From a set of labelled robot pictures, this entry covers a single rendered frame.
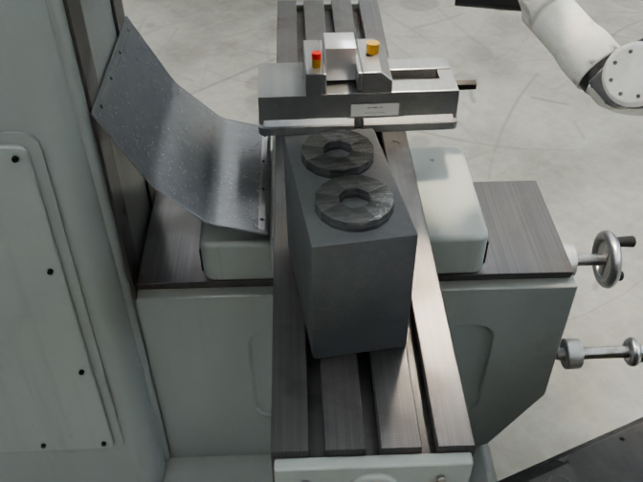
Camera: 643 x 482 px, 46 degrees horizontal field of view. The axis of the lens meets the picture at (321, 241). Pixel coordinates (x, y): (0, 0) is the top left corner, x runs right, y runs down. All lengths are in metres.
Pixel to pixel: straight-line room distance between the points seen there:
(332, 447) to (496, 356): 0.71
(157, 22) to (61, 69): 2.88
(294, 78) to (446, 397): 0.67
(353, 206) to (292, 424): 0.26
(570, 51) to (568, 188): 1.82
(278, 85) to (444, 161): 0.36
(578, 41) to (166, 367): 0.94
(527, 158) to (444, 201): 1.61
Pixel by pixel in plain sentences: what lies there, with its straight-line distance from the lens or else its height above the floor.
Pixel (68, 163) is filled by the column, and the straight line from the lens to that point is 1.16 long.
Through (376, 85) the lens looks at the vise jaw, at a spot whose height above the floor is 1.00.
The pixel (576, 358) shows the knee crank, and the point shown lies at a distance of 1.56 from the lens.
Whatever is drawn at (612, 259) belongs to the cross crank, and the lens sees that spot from 1.57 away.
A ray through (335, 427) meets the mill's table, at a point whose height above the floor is 0.91.
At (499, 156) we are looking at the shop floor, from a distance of 2.96.
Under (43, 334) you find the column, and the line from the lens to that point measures 1.38.
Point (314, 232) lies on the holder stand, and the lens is 0.83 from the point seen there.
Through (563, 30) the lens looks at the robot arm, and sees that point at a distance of 1.06.
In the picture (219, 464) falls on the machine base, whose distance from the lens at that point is 1.73.
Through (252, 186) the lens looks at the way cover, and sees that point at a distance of 1.33.
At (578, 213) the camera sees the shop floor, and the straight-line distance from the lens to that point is 2.75.
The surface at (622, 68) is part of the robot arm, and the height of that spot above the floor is 1.20.
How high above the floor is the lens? 1.64
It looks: 41 degrees down
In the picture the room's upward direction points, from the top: straight up
